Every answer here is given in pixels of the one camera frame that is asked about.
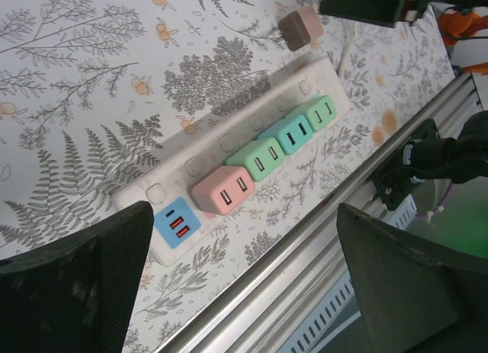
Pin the pink USB charger plug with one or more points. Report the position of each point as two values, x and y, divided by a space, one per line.
217 189

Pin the aluminium frame rail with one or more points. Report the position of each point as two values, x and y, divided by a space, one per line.
305 261

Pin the teal USB charger plug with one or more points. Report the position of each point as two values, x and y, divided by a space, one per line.
278 130

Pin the brown and pink charger plug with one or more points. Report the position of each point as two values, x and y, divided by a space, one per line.
301 29

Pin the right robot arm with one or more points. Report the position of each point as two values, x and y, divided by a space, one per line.
469 147

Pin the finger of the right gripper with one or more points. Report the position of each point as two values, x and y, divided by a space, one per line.
366 6

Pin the green USB charger plug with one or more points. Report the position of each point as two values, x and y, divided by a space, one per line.
335 113
255 154

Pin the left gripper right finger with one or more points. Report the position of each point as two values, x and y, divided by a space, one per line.
411 292

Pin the white power strip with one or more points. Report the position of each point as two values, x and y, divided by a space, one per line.
213 154

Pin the floral patterned tablecloth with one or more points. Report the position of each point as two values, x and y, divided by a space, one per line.
76 101

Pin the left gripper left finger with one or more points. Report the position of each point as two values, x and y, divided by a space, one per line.
65 292

